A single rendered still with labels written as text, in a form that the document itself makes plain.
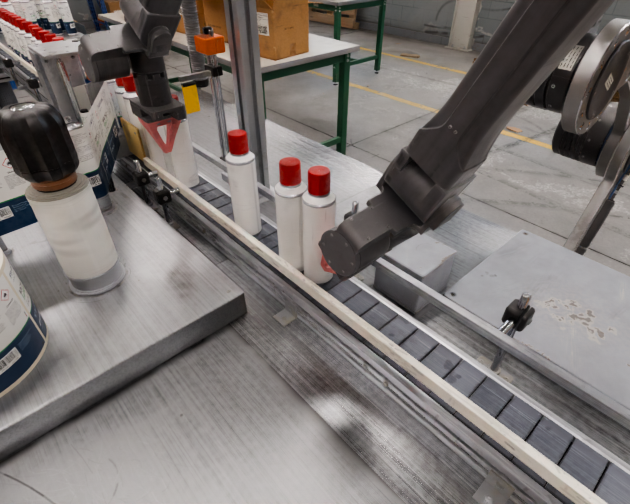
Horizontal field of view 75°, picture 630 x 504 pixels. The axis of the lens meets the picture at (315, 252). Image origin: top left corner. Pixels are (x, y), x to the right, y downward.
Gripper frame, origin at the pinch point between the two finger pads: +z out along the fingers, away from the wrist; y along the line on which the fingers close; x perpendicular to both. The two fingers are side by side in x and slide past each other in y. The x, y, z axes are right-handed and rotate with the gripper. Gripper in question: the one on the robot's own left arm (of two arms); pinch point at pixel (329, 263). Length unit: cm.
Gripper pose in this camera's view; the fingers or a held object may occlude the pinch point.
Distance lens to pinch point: 66.0
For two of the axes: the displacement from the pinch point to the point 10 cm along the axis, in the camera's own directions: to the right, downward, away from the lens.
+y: -7.3, 4.2, -5.4
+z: -4.3, 3.3, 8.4
